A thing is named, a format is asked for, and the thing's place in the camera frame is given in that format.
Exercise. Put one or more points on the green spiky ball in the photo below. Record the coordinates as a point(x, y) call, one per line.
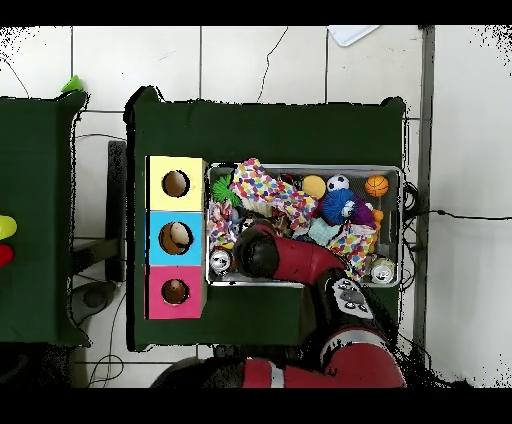
point(223, 190)

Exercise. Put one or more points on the colourful dotted cloth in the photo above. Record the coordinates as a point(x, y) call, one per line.
point(260, 188)
point(354, 246)

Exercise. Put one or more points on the bright green object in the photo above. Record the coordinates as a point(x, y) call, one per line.
point(72, 84)

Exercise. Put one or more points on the yellow plastic object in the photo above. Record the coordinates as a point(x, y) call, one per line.
point(6, 227)

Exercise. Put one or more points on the small orange basketball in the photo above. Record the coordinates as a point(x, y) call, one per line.
point(376, 186)

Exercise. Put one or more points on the wooden box with three holes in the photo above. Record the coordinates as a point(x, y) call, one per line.
point(192, 200)

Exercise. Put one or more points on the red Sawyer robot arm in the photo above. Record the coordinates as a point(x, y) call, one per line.
point(300, 260)

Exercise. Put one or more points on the orange foam cylinder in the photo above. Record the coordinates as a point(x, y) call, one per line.
point(313, 186)

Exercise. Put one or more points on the shallow metal mesh bin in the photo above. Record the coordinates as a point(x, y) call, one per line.
point(384, 171)

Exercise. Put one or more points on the small soccer ball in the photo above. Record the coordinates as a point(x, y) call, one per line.
point(338, 182)

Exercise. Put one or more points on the purple spiky toy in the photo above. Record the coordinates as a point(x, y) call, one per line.
point(364, 216)

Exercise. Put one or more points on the brown teddy bear plush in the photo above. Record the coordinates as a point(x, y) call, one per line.
point(174, 286)

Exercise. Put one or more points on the red plastic object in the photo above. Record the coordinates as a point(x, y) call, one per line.
point(4, 255)

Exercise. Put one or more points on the blue spiky ball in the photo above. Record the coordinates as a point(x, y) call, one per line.
point(334, 206)

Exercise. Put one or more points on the mint green knitted cloth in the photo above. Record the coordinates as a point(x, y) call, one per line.
point(322, 232)

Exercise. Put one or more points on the white board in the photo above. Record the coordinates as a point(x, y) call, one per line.
point(352, 34)

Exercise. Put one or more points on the dark green tablecloth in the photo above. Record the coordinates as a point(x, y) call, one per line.
point(260, 132)
point(36, 200)

